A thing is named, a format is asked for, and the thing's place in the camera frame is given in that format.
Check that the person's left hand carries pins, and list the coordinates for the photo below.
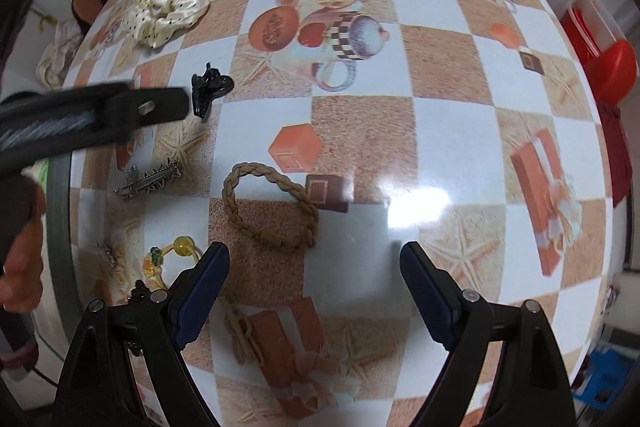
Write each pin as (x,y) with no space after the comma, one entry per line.
(22,262)

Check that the red plastic container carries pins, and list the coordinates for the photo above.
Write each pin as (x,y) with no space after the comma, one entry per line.
(617,62)

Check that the cream towel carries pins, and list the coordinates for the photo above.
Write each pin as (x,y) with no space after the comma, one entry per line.
(55,52)

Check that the beige bow hair clip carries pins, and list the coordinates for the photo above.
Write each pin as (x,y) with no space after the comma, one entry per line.
(235,212)

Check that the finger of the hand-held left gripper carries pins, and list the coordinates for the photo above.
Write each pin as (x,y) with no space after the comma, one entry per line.
(160,107)

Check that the red cloth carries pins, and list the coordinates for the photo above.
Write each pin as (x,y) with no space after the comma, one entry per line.
(615,147)

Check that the cream polka dot scrunchie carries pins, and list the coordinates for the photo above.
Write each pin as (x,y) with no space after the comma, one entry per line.
(165,7)

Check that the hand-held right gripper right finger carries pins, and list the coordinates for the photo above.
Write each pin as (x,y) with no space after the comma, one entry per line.
(430,297)

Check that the blue plastic item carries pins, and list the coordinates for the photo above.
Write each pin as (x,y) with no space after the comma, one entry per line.
(600,372)

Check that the silver star hair clip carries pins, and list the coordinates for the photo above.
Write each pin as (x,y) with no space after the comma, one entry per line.
(150,181)

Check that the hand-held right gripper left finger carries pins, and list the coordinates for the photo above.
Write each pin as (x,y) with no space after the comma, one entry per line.
(200,292)

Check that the checkered printed tablecloth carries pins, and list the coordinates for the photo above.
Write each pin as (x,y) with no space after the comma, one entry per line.
(400,132)

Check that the black hair claw clip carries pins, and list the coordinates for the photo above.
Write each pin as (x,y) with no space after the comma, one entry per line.
(207,97)

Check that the black beaded snap clip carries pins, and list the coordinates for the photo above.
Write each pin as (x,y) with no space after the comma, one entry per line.
(137,294)

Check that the small silver earring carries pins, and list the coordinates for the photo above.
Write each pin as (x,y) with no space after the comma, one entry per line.
(109,253)

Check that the brown slippers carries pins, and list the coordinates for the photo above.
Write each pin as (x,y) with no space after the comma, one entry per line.
(90,2)

